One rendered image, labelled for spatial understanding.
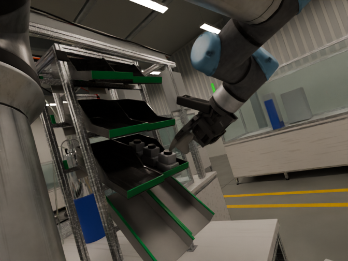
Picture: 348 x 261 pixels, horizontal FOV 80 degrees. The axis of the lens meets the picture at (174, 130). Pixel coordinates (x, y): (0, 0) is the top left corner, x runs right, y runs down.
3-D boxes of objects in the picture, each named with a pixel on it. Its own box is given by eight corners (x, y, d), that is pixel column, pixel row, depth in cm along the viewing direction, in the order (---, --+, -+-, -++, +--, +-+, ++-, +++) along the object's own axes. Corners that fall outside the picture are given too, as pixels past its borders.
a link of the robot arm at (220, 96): (217, 81, 50) (231, 81, 56) (205, 95, 53) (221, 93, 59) (238, 103, 47) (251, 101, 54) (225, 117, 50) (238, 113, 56)
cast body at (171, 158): (178, 170, 71) (179, 151, 69) (170, 174, 68) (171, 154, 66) (161, 163, 76) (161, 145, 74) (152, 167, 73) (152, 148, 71)
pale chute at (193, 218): (210, 221, 72) (215, 213, 70) (186, 243, 63) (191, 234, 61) (157, 173, 87) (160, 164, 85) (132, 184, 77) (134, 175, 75)
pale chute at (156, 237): (189, 247, 60) (194, 238, 58) (156, 279, 50) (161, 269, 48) (132, 185, 74) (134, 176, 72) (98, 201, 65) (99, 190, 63)
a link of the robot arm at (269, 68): (246, 36, 45) (269, 51, 49) (215, 76, 51) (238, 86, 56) (265, 56, 40) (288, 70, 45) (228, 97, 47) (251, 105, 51)
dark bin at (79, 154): (164, 182, 62) (164, 158, 60) (128, 200, 52) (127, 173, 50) (112, 157, 80) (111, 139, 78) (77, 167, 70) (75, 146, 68)
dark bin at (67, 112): (148, 130, 62) (148, 105, 60) (110, 139, 53) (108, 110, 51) (100, 117, 80) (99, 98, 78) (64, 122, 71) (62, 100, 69)
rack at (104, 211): (198, 245, 84) (140, 60, 88) (135, 329, 53) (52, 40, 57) (159, 244, 95) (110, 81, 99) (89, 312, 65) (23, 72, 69)
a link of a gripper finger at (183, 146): (174, 163, 59) (198, 143, 57) (162, 147, 61) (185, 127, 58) (178, 162, 62) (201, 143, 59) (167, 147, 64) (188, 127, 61)
